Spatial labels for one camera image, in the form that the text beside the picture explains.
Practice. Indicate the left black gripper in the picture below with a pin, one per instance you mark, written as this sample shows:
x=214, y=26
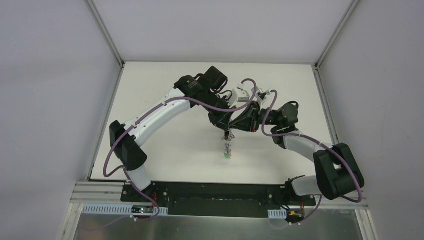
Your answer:
x=218, y=117

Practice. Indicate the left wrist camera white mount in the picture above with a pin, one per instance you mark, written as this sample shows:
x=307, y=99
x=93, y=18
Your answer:
x=237, y=96

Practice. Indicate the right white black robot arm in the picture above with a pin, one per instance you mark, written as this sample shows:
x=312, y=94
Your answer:
x=336, y=170

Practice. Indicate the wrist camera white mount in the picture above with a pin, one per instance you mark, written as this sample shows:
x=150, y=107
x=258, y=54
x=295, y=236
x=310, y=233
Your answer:
x=262, y=96
x=237, y=96

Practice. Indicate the large metal keyring disc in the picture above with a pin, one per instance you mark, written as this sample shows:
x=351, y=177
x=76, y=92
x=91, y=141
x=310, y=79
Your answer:
x=227, y=144

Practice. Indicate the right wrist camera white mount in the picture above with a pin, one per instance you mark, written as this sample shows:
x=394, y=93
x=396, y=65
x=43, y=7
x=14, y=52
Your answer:
x=262, y=96

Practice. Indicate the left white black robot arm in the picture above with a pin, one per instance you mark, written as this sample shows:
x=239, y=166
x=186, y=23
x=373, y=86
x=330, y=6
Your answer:
x=127, y=139

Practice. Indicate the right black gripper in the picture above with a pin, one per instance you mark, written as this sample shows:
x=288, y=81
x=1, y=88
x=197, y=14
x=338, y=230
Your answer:
x=255, y=116

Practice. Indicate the key with black tag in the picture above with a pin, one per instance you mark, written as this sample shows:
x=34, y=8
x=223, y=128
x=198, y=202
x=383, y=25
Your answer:
x=226, y=135

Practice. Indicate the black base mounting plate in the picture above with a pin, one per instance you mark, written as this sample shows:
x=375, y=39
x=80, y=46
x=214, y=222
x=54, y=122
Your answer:
x=218, y=199

